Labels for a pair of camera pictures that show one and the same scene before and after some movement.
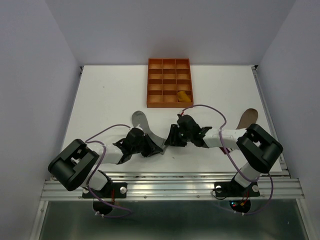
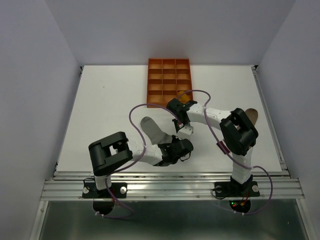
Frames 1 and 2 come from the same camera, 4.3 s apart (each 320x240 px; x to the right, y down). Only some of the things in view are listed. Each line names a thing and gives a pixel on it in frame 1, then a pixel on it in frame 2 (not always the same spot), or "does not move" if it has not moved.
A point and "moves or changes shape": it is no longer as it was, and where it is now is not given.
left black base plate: (110, 190) does not move
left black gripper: (151, 147) -> (174, 138)
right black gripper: (172, 139) -> (174, 120)
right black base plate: (231, 189) does not move
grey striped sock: (139, 119) moves or changes shape
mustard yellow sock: (182, 97) does not move
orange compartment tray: (166, 77) does not move
